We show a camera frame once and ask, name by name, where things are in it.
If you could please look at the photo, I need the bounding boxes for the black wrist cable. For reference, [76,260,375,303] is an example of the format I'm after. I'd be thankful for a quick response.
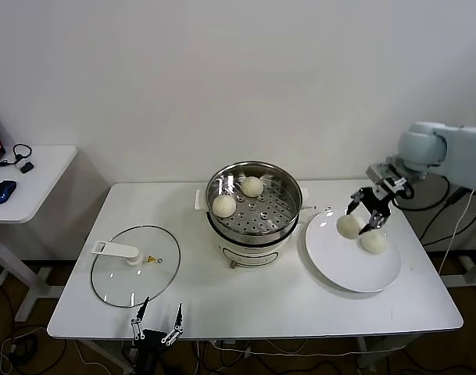
[395,175,450,212]

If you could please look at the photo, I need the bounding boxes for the white floor cable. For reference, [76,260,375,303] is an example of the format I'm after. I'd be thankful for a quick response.
[0,327,108,375]

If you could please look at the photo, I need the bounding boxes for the steel perforated steamer basket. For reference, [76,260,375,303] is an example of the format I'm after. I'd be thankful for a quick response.
[205,160,303,245]

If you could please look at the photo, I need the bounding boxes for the white electric cooker base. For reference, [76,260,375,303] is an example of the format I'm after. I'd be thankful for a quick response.
[194,187,313,271]

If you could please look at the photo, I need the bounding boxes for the white steamed baozi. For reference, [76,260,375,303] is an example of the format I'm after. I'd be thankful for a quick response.
[212,195,238,219]
[240,175,264,198]
[360,230,389,255]
[336,213,366,239]

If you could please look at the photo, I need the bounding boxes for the black floor cable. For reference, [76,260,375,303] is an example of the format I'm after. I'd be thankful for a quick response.
[0,269,69,375]

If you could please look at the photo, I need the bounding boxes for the black cable with adapter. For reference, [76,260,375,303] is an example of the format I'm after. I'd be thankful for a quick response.
[420,186,476,248]

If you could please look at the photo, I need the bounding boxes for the blue computer mouse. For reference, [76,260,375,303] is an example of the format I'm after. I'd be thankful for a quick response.
[0,179,18,205]

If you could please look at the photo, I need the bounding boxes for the glass lid with white handle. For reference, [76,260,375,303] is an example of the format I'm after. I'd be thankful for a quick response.
[90,224,181,309]

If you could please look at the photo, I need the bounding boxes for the white side table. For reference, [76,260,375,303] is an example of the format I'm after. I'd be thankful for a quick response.
[0,145,79,323]

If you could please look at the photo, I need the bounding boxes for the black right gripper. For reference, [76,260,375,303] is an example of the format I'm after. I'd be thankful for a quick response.
[346,187,393,236]

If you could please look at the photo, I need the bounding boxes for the white power cable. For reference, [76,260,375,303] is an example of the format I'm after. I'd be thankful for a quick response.
[212,338,379,357]

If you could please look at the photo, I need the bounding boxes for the black looped cable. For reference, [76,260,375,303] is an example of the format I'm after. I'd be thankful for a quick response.
[0,144,32,169]

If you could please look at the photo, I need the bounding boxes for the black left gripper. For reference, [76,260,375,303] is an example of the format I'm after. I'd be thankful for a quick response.
[129,296,185,352]

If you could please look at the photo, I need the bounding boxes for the white hanging cable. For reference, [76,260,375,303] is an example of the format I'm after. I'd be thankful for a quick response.
[438,189,475,275]

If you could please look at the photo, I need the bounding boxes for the white round plate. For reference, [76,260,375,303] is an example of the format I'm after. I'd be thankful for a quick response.
[304,209,402,293]

